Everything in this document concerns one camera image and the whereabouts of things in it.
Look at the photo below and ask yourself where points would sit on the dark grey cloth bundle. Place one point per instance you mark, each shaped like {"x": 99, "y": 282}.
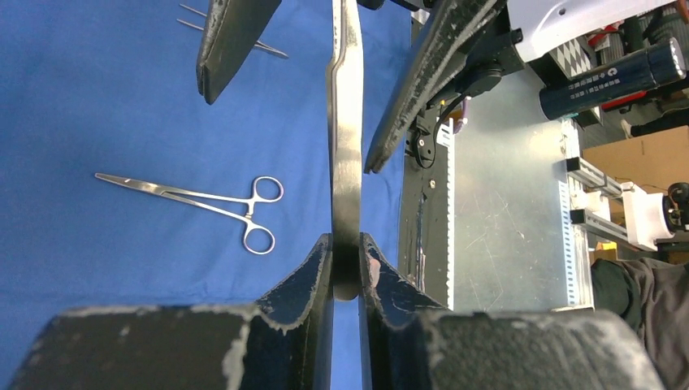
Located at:
{"x": 652, "y": 298}

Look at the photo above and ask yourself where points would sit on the steel hemostat forceps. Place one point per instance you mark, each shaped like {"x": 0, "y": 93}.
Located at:
{"x": 190, "y": 198}

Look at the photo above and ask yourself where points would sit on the steel tweezers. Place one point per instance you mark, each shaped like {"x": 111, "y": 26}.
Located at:
{"x": 233, "y": 27}

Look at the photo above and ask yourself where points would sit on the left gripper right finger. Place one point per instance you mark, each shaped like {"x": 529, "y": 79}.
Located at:
{"x": 411, "y": 341}

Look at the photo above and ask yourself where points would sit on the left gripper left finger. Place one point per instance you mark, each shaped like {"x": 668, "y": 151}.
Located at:
{"x": 283, "y": 340}

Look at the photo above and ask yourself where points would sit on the brown cardboard box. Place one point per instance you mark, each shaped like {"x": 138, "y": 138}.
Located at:
{"x": 653, "y": 162}

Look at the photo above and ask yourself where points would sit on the blue surgical wrap cloth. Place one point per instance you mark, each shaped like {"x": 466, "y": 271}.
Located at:
{"x": 110, "y": 87}

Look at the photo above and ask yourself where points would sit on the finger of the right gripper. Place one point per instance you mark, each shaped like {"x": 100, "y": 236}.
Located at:
{"x": 213, "y": 76}
{"x": 440, "y": 51}

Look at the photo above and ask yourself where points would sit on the dark blue cylindrical bottle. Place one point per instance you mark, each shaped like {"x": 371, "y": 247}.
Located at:
{"x": 642, "y": 70}

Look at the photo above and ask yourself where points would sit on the slotted cable duct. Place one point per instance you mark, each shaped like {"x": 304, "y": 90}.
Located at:
{"x": 446, "y": 136}

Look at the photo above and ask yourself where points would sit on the steel toothed tissue forceps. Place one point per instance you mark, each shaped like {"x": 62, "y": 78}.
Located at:
{"x": 345, "y": 82}

